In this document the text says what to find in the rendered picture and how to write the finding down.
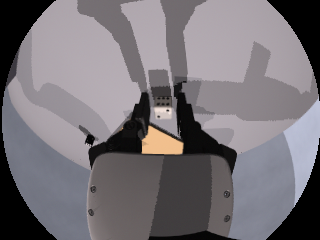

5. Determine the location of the tan mat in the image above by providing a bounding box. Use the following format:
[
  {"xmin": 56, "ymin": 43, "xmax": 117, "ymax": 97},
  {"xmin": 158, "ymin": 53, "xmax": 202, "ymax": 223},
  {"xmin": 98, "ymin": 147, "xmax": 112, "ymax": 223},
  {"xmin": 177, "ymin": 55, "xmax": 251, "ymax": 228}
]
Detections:
[{"xmin": 142, "ymin": 124, "xmax": 183, "ymax": 154}]

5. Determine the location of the black die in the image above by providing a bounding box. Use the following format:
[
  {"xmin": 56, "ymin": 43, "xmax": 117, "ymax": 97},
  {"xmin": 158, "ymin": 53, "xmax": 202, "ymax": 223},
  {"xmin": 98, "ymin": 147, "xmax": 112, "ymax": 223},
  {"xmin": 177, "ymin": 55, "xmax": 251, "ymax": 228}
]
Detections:
[{"xmin": 85, "ymin": 135, "xmax": 95, "ymax": 147}]

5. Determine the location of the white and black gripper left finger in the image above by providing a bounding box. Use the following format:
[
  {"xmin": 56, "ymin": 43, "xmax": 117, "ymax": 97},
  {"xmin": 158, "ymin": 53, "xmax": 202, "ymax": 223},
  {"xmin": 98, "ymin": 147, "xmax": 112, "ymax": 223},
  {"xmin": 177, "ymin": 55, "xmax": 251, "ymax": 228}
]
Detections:
[{"xmin": 88, "ymin": 92, "xmax": 151, "ymax": 169}]

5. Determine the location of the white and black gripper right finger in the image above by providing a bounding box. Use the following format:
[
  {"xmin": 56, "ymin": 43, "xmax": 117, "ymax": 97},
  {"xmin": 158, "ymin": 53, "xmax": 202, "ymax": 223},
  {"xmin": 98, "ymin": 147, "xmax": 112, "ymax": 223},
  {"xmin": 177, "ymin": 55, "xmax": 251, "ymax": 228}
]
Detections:
[{"xmin": 176, "ymin": 92, "xmax": 237, "ymax": 175}]

